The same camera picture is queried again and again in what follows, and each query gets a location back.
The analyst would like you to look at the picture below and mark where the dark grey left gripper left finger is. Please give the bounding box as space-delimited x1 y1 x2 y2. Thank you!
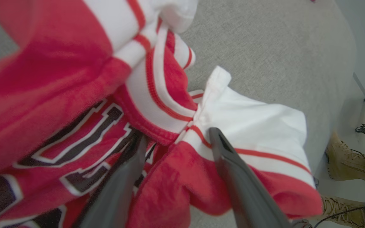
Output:
75 133 148 228

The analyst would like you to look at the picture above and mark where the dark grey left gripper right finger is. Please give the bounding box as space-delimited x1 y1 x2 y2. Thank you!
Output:
208 127 292 228

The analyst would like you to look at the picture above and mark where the red white basketball jersey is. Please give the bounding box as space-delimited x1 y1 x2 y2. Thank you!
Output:
0 0 324 228

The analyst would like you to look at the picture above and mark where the tan lace-up boot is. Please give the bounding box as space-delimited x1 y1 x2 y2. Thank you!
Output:
324 131 365 181
309 195 365 228

